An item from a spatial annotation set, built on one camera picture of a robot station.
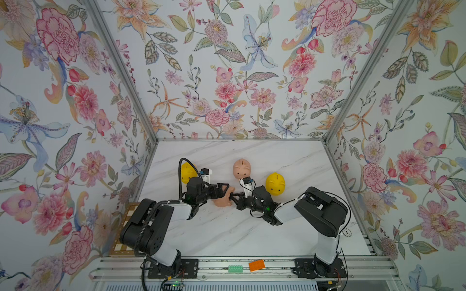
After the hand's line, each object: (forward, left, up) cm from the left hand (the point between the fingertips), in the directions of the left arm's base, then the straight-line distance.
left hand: (227, 186), depth 90 cm
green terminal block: (-34, -4, -6) cm, 35 cm away
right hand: (-4, -1, -2) cm, 4 cm away
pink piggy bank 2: (+10, -8, 0) cm, 13 cm away
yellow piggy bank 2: (+1, -24, +1) cm, 24 cm away
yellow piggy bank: (+8, +20, +1) cm, 22 cm away
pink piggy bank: (-8, +1, -1) cm, 8 cm away
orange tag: (-33, -12, -7) cm, 36 cm away
